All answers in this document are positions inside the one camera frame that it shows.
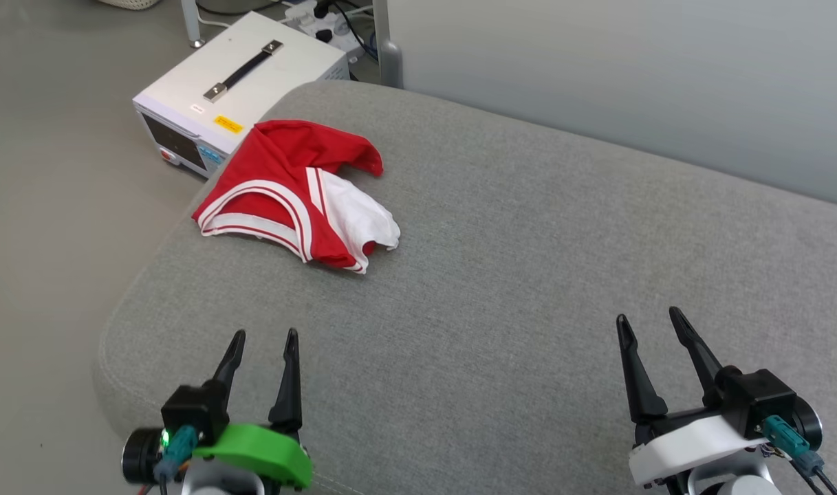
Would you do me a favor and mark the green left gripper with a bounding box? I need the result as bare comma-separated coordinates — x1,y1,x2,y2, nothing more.
193,329,314,490

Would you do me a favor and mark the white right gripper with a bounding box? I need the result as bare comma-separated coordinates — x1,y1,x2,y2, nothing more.
616,307,770,488

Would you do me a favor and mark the red and white garment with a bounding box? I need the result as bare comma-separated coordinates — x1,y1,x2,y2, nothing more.
192,120,401,274

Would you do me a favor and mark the grey fabric sofa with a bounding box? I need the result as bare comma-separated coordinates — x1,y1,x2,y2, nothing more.
94,80,837,495

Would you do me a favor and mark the white power supply box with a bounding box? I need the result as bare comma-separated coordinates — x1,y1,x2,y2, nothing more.
133,12,351,179

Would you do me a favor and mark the thick grey metal leg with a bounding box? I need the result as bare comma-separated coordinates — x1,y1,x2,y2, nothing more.
371,0,404,89

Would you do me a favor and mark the white power strip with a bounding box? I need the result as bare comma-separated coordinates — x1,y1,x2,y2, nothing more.
283,0,368,63

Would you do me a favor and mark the thin grey metal leg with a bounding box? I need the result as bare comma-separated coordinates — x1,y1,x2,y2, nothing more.
181,0,206,49

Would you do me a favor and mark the left camera teal cable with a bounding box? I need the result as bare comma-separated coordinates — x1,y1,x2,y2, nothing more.
153,425,200,495

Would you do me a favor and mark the camera teal cable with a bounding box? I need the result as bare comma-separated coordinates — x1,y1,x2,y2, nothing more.
762,415,837,495
153,425,200,495

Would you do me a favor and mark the right camera teal cable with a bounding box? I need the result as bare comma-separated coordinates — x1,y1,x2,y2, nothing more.
762,415,837,495

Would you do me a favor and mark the black power cable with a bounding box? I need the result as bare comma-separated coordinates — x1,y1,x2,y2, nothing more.
314,0,379,64

